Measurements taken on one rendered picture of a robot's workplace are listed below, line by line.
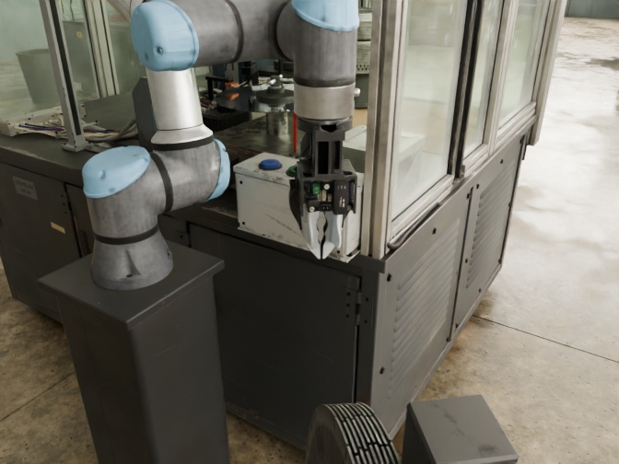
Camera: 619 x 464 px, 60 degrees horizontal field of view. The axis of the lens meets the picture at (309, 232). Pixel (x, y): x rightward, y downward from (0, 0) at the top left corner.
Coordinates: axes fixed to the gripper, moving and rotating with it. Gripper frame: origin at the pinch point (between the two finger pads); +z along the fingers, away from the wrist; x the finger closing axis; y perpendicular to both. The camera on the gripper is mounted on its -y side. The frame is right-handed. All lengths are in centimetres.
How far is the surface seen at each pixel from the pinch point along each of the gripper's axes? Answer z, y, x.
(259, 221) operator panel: 12.7, -36.1, -8.4
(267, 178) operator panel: 2.1, -34.2, -6.3
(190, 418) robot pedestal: 49, -18, -25
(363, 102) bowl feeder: 13, -139, 35
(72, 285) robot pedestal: 16, -20, -43
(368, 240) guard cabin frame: 12.8, -25.1, 13.2
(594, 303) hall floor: 91, -104, 130
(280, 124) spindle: 3, -76, -1
